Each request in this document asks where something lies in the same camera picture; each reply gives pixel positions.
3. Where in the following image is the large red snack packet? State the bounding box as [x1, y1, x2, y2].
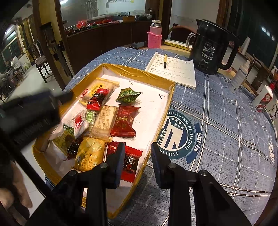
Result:
[110, 104, 140, 138]

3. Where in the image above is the black electric kettle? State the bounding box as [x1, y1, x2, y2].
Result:
[186, 19, 239, 75]

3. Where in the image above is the patterned paper cup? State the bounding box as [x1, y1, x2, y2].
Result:
[266, 98, 278, 121]

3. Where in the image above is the white notebook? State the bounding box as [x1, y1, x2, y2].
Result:
[145, 52, 196, 90]

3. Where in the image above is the beige biscuit packet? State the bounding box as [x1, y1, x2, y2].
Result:
[84, 106, 119, 142]

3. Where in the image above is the blue plaid tablecloth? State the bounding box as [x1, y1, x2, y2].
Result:
[64, 47, 277, 225]

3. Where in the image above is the dark wooden cabinet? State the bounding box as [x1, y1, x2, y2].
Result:
[54, 1, 163, 73]

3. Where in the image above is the pink sleeved thermos bottle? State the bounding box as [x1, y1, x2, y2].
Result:
[148, 20, 162, 49]

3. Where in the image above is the wooden chair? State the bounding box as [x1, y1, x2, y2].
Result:
[26, 44, 53, 83]

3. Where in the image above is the yellow taped foam tray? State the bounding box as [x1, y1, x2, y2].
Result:
[32, 64, 174, 219]

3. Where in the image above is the red black candy packet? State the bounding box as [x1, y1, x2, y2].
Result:
[86, 88, 110, 111]

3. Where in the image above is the white red snack packet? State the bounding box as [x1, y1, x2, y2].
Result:
[49, 109, 89, 140]

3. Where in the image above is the dark red round-logo packet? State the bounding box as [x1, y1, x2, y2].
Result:
[107, 141, 142, 183]

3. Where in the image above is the green gold pea snack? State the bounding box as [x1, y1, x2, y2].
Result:
[52, 124, 78, 156]

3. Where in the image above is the black yellow pen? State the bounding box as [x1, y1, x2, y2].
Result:
[163, 54, 167, 69]

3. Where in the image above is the yellow pastry packet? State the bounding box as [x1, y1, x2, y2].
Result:
[73, 137, 105, 172]

